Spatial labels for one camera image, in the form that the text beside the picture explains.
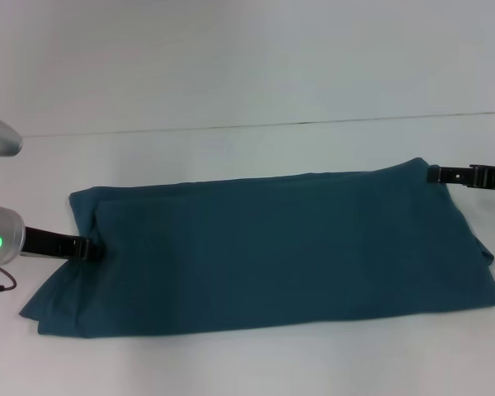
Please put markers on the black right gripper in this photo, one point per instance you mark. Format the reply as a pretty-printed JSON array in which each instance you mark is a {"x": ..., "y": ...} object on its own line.
[{"x": 493, "y": 177}]

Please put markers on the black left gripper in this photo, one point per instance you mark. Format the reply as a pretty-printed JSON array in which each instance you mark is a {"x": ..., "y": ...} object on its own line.
[{"x": 49, "y": 243}]

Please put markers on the teal t-shirt with FREE print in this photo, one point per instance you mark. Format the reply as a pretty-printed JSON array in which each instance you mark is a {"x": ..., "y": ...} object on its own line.
[{"x": 272, "y": 247}]

